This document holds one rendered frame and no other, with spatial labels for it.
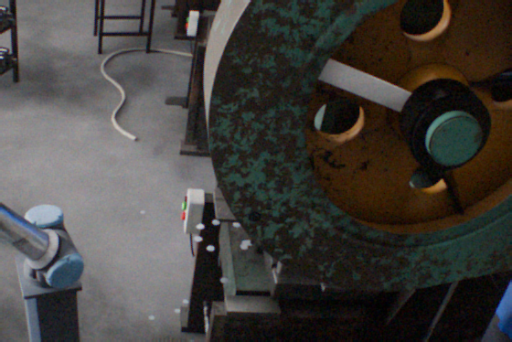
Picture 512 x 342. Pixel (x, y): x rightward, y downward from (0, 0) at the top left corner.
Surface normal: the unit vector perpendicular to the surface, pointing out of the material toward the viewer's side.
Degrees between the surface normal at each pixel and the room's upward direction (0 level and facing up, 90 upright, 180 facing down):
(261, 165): 90
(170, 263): 0
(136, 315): 0
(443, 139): 90
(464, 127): 90
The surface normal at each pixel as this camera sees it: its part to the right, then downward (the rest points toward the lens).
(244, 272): 0.17, -0.79
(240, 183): 0.11, 0.61
